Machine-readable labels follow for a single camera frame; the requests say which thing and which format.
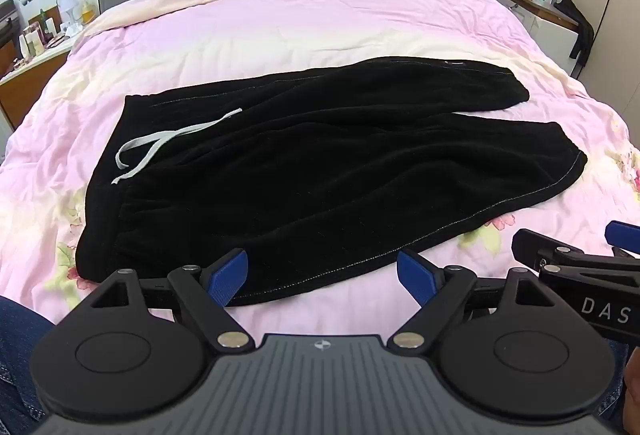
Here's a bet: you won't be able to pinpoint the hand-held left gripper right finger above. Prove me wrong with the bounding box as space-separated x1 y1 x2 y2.
391 248 554 356

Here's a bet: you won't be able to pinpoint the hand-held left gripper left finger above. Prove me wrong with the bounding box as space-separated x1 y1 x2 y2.
90 249 252 352

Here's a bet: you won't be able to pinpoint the pink floral blanket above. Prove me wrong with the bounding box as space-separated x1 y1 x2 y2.
0 0 640 347

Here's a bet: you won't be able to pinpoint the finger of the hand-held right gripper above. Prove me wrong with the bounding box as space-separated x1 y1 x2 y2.
511 228 609 272
604 221 640 261

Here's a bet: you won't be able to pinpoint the wooden nightstand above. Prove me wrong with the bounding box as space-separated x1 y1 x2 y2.
501 0 582 62

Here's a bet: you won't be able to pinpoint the wooden dresser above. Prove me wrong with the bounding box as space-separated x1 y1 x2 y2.
0 34 77 132

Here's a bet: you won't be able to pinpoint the cosmetic bottles group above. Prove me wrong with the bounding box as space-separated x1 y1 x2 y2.
18 21 49 60

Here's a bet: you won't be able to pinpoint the person's right forearm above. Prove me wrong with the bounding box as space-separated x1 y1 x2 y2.
622 355 640 435

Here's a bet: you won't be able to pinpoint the black pants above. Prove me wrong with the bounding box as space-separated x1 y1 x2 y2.
75 56 589 309

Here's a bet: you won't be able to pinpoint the white table lamp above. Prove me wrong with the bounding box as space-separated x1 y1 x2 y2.
60 0 84 34

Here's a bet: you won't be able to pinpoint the person's leg in jeans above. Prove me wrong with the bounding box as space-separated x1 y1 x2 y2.
0 295 57 435

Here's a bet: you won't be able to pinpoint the black hanging garment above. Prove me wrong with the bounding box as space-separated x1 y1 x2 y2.
553 0 595 78

